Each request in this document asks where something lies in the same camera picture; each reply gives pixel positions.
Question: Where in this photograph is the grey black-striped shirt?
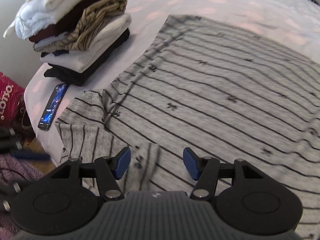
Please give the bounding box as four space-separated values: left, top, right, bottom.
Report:
56 15 319 239

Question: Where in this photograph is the smartphone with lit screen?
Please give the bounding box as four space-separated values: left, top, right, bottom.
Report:
37 83 68 131

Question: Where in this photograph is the purple fuzzy rug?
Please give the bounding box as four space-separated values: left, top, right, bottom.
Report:
1 154 44 239

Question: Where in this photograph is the black folded garment bottom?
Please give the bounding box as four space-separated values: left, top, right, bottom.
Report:
44 28 130 87

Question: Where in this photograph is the light grey folded sweater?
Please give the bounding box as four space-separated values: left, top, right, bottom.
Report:
40 13 132 73

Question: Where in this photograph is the red plastic bag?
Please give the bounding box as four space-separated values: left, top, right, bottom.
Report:
0 72 24 127

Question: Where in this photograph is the dark maroon folded garment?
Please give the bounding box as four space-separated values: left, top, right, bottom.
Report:
29 0 100 43

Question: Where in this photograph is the olive black-striped garment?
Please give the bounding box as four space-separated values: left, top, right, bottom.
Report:
34 0 127 53

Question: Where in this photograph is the white folded fleece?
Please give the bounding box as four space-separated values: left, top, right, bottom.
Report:
3 0 75 41

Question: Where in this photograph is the grey pink-dotted duvet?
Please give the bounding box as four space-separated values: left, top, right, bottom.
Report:
24 0 319 166

